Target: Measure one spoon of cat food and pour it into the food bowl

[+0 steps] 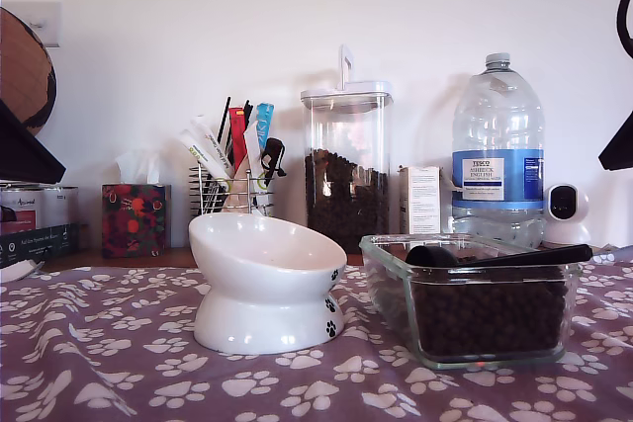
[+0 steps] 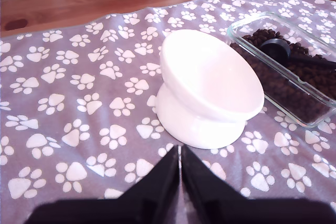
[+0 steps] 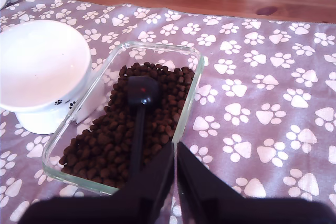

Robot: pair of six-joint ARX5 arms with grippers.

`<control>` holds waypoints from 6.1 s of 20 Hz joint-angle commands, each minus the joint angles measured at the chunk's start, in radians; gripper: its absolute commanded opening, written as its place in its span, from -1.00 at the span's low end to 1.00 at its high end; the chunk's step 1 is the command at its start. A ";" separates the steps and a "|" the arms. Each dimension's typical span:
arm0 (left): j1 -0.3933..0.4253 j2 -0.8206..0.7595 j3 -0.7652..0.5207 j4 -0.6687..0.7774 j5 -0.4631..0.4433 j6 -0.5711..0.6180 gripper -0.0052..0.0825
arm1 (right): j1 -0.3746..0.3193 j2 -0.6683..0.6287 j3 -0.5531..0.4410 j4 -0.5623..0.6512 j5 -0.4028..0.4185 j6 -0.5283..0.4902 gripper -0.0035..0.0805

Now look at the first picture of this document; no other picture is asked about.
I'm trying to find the purple paw-print cloth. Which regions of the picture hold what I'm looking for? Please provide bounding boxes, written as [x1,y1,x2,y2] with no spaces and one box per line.
[0,247,633,422]

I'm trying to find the brown cork globe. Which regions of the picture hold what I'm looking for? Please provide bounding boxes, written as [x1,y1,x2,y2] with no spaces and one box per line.
[0,6,57,139]

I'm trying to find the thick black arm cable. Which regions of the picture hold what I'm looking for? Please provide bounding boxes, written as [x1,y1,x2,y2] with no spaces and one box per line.
[616,0,633,42]

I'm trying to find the white sachet green print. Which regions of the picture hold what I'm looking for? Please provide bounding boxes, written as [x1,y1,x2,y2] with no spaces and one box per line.
[178,127,233,194]

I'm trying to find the plain white tin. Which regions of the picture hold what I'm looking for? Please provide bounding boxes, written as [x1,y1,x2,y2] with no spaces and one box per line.
[43,185,80,228]

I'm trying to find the white tin red label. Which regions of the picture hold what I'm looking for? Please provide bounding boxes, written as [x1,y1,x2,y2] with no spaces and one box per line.
[0,182,46,236]

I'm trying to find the black hair clip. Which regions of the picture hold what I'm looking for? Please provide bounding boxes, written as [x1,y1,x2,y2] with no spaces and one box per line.
[258,136,288,187]

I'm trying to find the plain white sachet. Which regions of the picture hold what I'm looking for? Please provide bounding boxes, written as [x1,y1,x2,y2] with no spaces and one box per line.
[241,119,264,184]

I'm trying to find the black plastic measuring scoop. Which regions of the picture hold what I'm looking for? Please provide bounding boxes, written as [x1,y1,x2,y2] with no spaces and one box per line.
[405,243,593,270]

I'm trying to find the chrome wire holder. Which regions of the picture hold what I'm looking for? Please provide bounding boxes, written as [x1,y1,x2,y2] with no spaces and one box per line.
[188,164,275,218]

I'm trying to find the dark green flat box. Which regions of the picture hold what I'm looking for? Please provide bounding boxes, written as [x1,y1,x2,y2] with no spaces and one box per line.
[0,221,81,269]

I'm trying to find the white flat dish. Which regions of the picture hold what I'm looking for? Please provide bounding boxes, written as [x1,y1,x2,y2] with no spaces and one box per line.
[0,258,45,285]

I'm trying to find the floral tissue box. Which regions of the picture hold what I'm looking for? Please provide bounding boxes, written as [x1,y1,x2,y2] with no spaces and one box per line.
[101,183,173,259]

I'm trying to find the large clear water bottle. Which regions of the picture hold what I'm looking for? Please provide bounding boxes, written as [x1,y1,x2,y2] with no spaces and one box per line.
[451,51,547,250]

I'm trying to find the white tissue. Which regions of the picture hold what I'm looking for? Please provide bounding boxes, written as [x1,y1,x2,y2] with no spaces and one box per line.
[113,148,162,186]

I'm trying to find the tall clear jar white lid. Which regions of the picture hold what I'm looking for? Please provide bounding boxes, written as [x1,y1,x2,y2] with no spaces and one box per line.
[300,44,396,255]

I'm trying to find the small white cardboard carton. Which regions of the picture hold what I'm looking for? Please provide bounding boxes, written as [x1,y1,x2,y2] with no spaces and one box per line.
[398,165,443,236]

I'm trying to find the brown cat food kibble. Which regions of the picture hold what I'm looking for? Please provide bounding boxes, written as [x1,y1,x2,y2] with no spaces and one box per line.
[303,146,391,244]
[408,254,570,360]

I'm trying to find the small white round camera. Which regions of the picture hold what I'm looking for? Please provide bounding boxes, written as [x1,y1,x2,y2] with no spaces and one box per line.
[542,182,593,251]

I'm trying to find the thin black straw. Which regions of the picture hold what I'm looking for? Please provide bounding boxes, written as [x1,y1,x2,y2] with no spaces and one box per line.
[216,95,232,149]

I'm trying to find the white wall switch plate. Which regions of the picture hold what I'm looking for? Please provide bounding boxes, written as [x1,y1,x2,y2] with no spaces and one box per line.
[27,0,64,47]

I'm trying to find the red sachet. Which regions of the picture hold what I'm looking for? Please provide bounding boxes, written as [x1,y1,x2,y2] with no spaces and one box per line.
[227,106,248,174]

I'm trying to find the clear glass rectangular container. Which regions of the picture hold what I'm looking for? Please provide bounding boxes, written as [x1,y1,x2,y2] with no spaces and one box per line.
[359,232,584,371]

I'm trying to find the white tilted ceramic pet bowl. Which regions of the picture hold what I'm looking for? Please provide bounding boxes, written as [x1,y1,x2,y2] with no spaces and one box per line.
[187,212,349,356]

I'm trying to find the blue sachet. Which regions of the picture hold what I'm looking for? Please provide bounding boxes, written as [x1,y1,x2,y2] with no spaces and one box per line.
[254,102,276,152]

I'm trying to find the white sachet black print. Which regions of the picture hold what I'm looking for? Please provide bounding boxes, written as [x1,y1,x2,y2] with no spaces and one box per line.
[190,114,233,179]

